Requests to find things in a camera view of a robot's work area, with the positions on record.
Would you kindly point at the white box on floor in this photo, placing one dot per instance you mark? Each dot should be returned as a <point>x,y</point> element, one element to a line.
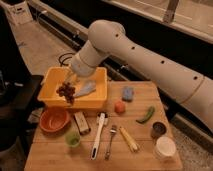
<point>19,14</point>

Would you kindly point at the red orange bowl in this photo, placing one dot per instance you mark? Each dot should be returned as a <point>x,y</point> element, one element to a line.
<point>54,119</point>

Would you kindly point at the red tomato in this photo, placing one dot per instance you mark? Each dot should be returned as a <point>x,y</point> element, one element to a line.
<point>119,107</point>

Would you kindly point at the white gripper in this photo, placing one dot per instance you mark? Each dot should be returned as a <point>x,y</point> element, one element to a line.
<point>79,68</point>

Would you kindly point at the light blue cloth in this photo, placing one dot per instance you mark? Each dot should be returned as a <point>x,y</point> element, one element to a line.
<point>88,87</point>

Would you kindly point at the black side furniture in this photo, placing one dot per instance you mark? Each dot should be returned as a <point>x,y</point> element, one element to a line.
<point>18,90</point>

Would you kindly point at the white handled brush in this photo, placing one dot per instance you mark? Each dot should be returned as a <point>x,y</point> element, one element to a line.
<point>98,135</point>

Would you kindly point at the green plastic cup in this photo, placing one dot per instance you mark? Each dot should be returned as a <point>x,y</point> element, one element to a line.
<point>72,139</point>

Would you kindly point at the green pepper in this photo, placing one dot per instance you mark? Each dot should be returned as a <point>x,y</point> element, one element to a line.
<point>147,116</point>

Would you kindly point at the yellow plastic tub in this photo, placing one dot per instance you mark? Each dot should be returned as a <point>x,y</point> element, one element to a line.
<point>54,79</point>

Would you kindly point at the white round container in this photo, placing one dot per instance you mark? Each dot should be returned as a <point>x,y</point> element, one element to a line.
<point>164,148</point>

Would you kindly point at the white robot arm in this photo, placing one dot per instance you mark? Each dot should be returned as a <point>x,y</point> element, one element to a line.
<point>189,88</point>

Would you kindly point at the metal fork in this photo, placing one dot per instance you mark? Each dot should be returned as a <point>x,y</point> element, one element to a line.
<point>113,132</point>

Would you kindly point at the dark red grape bunch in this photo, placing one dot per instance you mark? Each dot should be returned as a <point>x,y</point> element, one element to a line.
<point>67,91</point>

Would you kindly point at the wooden block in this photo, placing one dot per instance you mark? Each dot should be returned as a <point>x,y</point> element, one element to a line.
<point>82,123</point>

